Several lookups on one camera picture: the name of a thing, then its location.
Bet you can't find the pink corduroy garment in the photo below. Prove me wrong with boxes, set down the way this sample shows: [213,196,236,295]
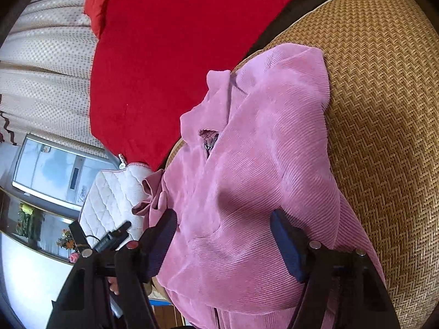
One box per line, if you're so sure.
[132,42,387,329]

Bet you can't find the white quilted cushion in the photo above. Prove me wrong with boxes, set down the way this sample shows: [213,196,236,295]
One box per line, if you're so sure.
[79,163,152,246]

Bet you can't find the glass display cabinet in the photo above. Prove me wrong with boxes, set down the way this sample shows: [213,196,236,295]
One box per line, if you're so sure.
[1,189,79,264]

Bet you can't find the beige dotted curtain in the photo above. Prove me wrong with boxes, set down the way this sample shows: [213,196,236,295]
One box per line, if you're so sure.
[1,0,105,157]

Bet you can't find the red blanket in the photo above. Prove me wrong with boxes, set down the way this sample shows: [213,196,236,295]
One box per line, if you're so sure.
[90,0,292,170]

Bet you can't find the woven rattan bed mat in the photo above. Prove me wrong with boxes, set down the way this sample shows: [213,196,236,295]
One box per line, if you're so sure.
[233,0,438,328]

